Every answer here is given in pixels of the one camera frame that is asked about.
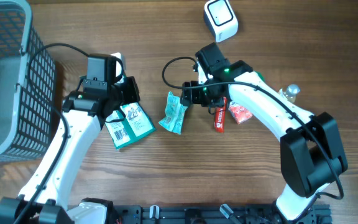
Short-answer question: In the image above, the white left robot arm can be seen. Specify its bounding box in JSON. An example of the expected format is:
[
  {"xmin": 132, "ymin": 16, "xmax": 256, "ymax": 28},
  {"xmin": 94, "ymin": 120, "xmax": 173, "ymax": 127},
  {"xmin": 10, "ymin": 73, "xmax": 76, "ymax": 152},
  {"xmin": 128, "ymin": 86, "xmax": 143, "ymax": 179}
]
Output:
[{"xmin": 0, "ymin": 53, "xmax": 140, "ymax": 223}]

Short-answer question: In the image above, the yellow oil bottle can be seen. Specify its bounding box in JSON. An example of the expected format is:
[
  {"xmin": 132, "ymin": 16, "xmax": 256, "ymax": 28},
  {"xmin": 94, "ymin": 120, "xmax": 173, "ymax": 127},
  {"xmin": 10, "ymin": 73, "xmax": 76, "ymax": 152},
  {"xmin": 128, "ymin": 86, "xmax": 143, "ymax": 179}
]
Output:
[{"xmin": 278, "ymin": 84, "xmax": 300, "ymax": 103}]

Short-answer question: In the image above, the white wet wipe sachet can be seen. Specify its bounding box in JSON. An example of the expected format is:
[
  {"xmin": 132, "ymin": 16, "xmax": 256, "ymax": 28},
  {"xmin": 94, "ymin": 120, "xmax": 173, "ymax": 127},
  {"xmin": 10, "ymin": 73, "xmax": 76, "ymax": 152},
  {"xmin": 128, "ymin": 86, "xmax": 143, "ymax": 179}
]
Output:
[{"xmin": 158, "ymin": 91, "xmax": 188, "ymax": 135}]

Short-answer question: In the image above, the dark grey plastic basket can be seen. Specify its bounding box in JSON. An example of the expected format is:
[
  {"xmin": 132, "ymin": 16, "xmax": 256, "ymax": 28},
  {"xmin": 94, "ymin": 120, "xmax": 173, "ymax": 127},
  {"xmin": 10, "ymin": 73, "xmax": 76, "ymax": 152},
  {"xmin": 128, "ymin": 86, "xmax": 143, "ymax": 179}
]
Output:
[{"xmin": 0, "ymin": 0, "xmax": 57, "ymax": 162}]

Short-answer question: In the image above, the red Nescafe coffee sachet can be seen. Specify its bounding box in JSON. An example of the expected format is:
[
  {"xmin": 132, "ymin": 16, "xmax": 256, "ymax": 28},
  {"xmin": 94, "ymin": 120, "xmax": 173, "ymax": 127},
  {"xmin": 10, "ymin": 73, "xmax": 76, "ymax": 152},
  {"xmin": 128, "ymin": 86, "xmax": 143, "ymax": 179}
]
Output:
[{"xmin": 214, "ymin": 97, "xmax": 227, "ymax": 133}]

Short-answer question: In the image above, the green 3M gloves package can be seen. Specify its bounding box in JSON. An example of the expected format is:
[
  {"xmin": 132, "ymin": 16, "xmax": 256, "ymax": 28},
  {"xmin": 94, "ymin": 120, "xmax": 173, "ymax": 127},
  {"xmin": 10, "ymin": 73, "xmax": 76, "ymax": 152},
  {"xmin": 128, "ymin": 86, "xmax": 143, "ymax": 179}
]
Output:
[{"xmin": 105, "ymin": 103, "xmax": 155, "ymax": 150}]

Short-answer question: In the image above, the white barcode scanner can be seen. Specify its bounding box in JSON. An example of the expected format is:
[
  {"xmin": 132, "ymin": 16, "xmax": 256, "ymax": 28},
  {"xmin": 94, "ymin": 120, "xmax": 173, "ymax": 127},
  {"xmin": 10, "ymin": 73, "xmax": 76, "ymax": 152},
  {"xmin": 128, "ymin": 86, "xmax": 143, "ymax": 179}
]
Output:
[{"xmin": 203, "ymin": 0, "xmax": 239, "ymax": 43}]

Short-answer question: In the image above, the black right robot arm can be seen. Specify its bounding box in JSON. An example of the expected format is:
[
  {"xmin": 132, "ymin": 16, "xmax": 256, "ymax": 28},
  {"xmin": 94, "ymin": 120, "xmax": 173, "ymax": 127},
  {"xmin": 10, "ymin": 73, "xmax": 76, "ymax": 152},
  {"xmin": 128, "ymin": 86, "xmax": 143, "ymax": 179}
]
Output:
[{"xmin": 181, "ymin": 43, "xmax": 348, "ymax": 223}]

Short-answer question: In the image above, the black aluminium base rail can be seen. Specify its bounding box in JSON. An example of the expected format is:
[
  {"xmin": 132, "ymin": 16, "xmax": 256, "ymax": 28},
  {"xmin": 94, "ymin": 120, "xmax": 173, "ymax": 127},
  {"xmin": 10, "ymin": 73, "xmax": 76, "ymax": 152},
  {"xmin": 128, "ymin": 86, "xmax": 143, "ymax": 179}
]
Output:
[{"xmin": 104, "ymin": 203, "xmax": 333, "ymax": 224}]

